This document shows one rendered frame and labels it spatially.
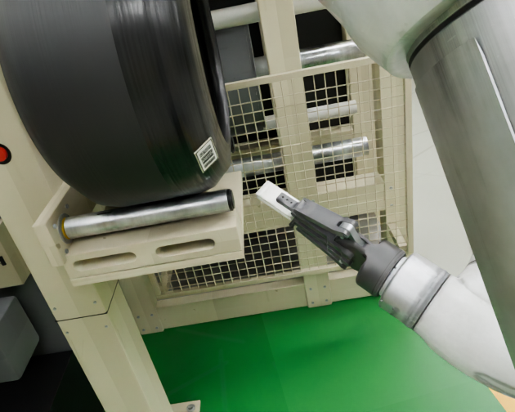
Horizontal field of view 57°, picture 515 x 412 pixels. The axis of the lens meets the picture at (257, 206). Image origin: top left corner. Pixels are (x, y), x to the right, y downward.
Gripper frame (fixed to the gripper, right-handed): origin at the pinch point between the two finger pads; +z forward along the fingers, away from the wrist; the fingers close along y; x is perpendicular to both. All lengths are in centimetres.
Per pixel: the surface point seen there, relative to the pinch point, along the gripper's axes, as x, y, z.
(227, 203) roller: -0.8, 14.9, 14.1
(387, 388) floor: 6, 104, -28
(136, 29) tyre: 1.3, -21.0, 24.1
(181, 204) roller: -6.6, 14.1, 20.8
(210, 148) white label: 0.7, -0.5, 15.4
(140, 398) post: -44, 71, 22
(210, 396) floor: -33, 108, 17
